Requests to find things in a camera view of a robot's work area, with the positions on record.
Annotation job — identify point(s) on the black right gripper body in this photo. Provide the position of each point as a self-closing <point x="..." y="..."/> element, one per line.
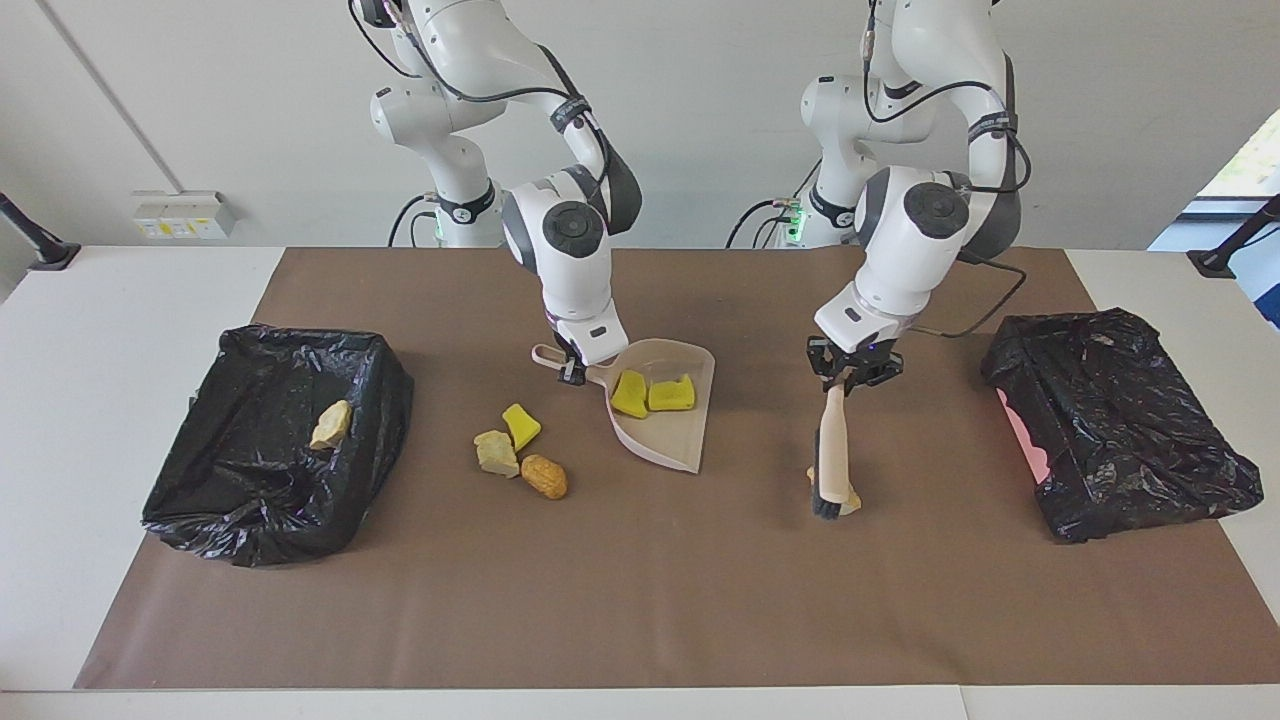
<point x="568" y="355"/>

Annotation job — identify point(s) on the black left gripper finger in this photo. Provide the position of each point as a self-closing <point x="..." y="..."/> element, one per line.
<point x="824" y="380"/>
<point x="878" y="378"/>

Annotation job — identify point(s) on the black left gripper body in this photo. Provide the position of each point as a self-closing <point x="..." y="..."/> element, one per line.
<point x="855" y="362"/>

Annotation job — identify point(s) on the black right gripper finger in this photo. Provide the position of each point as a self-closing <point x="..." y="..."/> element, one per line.
<point x="573" y="376"/>

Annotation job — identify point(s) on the beige hand brush black bristles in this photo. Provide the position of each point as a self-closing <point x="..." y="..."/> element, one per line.
<point x="832" y="450"/>

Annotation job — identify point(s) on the small yellow sponge wedge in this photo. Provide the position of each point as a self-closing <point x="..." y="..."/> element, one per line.
<point x="520" y="425"/>

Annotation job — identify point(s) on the notched yellow sponge piece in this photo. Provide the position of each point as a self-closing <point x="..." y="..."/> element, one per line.
<point x="672" y="395"/>

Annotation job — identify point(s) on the brown rounded foam lump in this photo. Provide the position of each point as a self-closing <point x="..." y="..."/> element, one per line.
<point x="545" y="477"/>

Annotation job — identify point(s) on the small pale foam chunk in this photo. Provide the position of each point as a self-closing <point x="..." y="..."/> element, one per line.
<point x="497" y="455"/>

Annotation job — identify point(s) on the pale pink plastic dustpan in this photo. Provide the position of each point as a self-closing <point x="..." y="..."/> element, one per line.
<point x="680" y="430"/>

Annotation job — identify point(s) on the large pale foam chunk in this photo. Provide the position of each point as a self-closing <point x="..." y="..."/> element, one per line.
<point x="852" y="503"/>

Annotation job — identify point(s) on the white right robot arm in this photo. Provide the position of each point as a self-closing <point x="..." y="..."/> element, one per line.
<point x="570" y="260"/>

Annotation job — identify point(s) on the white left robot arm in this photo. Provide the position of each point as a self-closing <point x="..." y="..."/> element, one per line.
<point x="910" y="260"/>

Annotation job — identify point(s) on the pink bin wrapped black bag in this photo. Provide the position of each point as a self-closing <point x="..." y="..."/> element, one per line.
<point x="1130" y="430"/>

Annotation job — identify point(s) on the open black bag lined bin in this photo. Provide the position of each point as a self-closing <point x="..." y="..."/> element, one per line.
<point x="250" y="480"/>

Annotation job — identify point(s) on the slim tan foam chunk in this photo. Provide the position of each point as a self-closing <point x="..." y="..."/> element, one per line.
<point x="330" y="425"/>

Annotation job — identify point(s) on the brown table mat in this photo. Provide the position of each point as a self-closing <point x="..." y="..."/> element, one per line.
<point x="640" y="620"/>

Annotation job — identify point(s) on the black stand foot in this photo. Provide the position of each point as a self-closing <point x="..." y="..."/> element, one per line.
<point x="50" y="255"/>
<point x="1215" y="262"/>

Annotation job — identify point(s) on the bright window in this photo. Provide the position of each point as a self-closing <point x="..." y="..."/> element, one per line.
<point x="1255" y="160"/>

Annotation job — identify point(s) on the white wall socket box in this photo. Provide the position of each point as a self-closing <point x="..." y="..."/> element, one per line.
<point x="180" y="215"/>

